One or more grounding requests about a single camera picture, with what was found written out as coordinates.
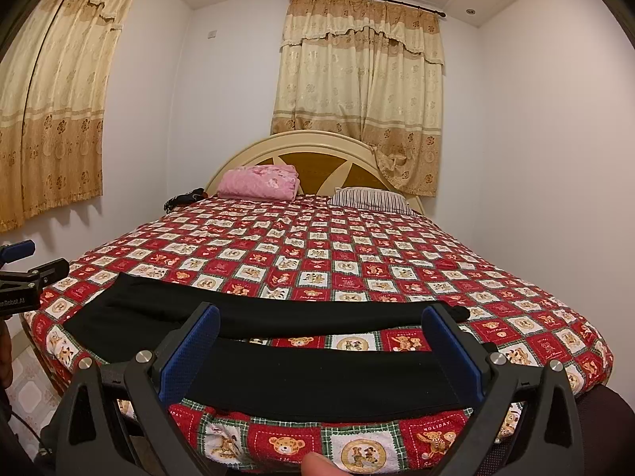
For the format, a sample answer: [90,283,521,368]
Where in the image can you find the black pants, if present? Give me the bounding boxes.
[63,274,466,423]

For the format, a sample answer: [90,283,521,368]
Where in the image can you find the person right hand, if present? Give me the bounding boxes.
[300,452,349,476]

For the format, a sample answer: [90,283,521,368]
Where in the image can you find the black object at bedside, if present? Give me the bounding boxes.
[164,188,208,214]

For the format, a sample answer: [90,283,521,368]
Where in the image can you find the beige curtain side window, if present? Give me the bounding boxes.
[1,0,133,231]

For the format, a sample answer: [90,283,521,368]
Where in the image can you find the red patchwork bear bedspread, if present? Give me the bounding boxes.
[23,196,614,474]

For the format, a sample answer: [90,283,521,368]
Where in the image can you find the striped pillow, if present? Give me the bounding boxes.
[328,187,413,215]

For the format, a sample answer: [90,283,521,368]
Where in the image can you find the cream wooden headboard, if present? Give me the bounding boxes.
[206,130,394,197]

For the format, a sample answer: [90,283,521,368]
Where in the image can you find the beige curtain behind headboard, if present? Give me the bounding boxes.
[270,0,445,198]

